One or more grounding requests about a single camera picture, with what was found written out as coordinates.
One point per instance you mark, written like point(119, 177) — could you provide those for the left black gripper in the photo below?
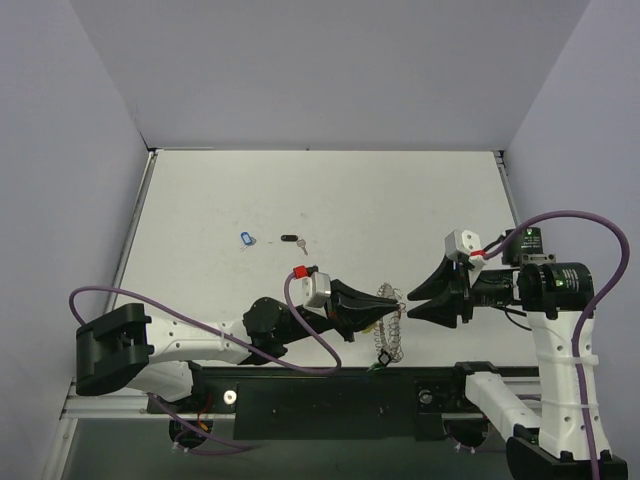
point(335, 310)

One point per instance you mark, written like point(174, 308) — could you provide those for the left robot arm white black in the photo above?
point(147, 346)

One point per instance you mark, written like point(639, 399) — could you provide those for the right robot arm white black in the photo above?
point(564, 438)

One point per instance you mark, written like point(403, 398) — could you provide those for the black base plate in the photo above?
point(354, 404)

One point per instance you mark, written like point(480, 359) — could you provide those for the black tag key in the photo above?
point(297, 240)

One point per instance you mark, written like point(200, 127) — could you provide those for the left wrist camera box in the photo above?
point(316, 286)

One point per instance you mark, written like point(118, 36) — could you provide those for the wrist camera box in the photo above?
point(316, 286)
point(464, 245)

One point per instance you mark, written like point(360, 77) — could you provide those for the blue tag key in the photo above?
point(247, 240)

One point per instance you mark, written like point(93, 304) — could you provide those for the metal keyring disc with rings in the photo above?
point(387, 332)

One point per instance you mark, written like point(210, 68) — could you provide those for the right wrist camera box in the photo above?
point(464, 245)

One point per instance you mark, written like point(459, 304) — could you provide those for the black tag on keyring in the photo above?
point(384, 358)

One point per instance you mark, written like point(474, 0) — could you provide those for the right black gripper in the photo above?
point(465, 292)

